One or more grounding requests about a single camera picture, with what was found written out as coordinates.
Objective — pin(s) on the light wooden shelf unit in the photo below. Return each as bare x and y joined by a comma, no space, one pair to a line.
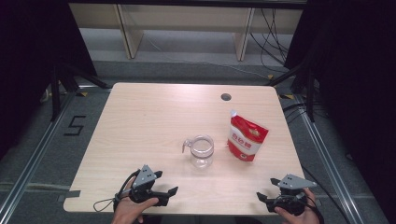
186,18

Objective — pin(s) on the black curtain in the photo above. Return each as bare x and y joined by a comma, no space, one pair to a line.
358,77
31,62

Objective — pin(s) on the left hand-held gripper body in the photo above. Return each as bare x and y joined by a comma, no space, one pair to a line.
144,177

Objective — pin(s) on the grey tape strip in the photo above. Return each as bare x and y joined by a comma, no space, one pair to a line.
70,195

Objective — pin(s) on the clear glass jar with lid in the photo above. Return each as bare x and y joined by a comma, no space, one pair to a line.
202,152

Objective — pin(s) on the red and white sugar bag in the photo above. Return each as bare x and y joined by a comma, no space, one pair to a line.
247,137

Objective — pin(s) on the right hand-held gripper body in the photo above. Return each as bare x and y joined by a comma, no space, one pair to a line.
294,183

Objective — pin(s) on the yellow and black tape marker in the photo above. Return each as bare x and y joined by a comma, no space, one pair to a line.
270,76

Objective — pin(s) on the person's right hand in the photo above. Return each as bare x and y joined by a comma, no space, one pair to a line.
308,214

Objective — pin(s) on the black metal stand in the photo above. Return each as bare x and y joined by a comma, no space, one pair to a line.
309,93
56,93

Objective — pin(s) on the person's left hand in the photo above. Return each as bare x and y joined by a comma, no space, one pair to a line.
127,210

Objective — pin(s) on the metal floor rail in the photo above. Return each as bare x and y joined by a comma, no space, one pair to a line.
330,161
34,155

